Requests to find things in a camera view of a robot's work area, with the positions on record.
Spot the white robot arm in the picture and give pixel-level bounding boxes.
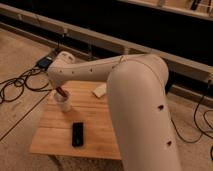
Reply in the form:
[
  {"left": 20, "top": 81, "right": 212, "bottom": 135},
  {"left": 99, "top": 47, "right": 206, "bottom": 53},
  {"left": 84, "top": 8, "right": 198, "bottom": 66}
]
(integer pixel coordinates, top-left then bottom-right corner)
[{"left": 47, "top": 54, "right": 182, "bottom": 171}]

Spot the white ceramic cup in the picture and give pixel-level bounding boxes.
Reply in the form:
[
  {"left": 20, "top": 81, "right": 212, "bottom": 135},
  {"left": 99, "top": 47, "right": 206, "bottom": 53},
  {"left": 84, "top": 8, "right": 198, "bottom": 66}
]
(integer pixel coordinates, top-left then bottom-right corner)
[{"left": 53, "top": 90, "right": 71, "bottom": 112}]

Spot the beige sponge block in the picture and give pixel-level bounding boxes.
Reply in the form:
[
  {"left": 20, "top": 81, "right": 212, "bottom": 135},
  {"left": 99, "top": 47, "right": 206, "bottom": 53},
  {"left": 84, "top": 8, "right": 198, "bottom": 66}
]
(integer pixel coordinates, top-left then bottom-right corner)
[{"left": 92, "top": 84, "right": 106, "bottom": 98}]

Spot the black power adapter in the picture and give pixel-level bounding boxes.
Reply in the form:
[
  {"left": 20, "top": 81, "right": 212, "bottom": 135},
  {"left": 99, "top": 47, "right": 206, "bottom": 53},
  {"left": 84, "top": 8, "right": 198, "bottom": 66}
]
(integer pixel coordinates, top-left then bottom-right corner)
[{"left": 36, "top": 56, "right": 53, "bottom": 70}]

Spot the wooden table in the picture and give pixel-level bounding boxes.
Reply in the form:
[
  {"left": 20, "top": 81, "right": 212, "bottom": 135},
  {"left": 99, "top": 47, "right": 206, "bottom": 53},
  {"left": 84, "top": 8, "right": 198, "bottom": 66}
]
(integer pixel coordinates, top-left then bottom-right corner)
[{"left": 30, "top": 81, "right": 121, "bottom": 160}]

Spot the black cable right side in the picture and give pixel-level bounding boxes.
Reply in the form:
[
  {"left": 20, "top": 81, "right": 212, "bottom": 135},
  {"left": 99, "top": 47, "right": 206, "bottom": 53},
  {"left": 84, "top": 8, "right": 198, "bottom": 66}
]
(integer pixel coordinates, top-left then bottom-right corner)
[{"left": 169, "top": 93, "right": 213, "bottom": 161}]

